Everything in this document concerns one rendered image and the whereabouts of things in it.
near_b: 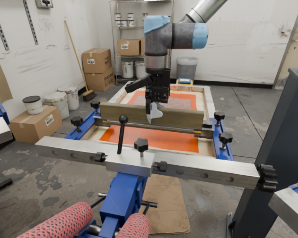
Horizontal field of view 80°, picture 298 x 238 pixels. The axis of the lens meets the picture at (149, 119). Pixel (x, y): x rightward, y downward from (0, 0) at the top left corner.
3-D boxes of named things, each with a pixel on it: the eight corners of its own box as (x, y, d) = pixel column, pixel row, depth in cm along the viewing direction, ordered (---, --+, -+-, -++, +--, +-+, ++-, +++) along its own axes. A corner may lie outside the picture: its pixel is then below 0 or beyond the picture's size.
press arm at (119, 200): (125, 169, 56) (124, 157, 53) (144, 172, 55) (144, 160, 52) (101, 224, 41) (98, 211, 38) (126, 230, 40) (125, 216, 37)
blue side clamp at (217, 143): (207, 128, 86) (209, 115, 83) (218, 129, 85) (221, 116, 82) (214, 174, 60) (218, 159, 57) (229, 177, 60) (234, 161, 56)
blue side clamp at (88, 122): (100, 116, 96) (98, 105, 92) (109, 117, 95) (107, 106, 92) (66, 152, 70) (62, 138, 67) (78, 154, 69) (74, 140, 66)
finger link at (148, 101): (149, 115, 64) (150, 91, 61) (145, 115, 64) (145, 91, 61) (152, 111, 68) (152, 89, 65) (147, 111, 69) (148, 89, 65)
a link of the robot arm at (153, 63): (142, 55, 56) (147, 51, 63) (142, 70, 58) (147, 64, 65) (165, 56, 55) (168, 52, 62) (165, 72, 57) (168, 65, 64)
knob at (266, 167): (241, 175, 55) (248, 157, 52) (262, 178, 54) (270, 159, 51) (248, 195, 49) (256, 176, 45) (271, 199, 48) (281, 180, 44)
